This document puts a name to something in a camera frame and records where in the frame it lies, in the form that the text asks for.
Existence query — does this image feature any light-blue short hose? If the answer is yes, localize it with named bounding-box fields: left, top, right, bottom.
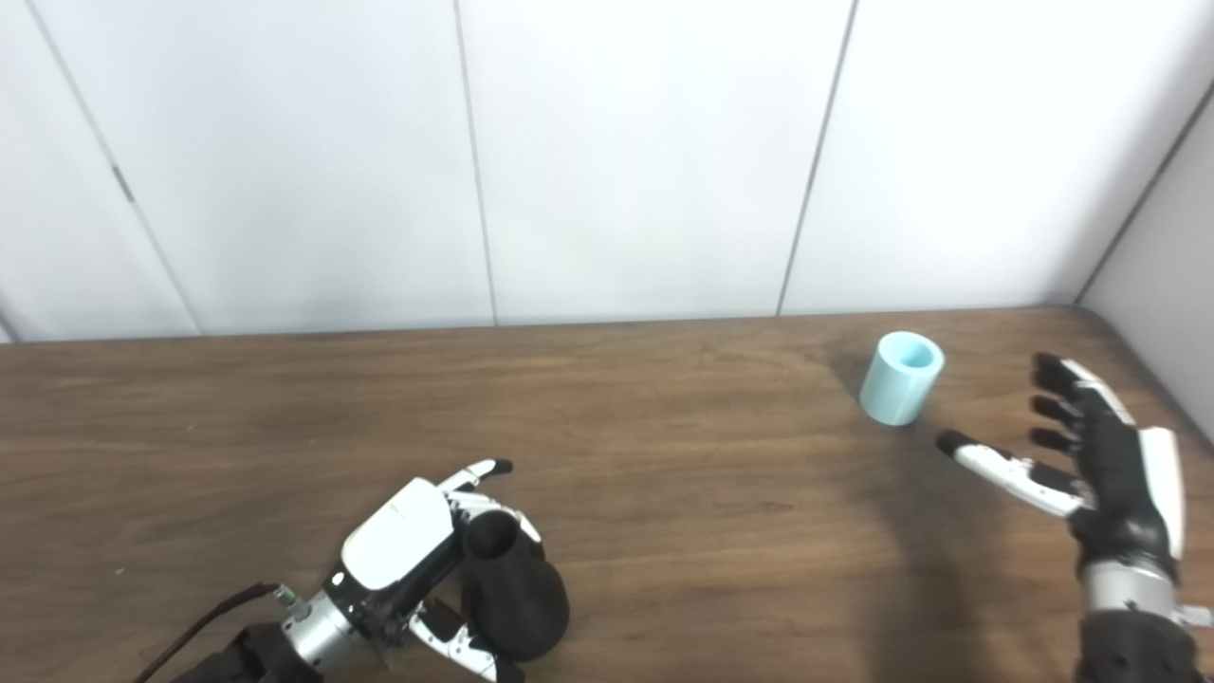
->
left=859, top=331, right=947, bottom=427

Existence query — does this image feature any black funnel-shaped nozzle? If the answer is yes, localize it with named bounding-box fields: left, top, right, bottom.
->
left=461, top=512, right=571, bottom=663

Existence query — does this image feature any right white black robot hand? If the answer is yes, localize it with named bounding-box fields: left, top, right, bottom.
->
left=936, top=353, right=1186, bottom=584

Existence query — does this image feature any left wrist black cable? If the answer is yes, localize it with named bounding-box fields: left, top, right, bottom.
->
left=133, top=582, right=285, bottom=683

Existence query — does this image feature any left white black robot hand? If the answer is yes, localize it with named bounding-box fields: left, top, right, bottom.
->
left=327, top=459, right=543, bottom=683

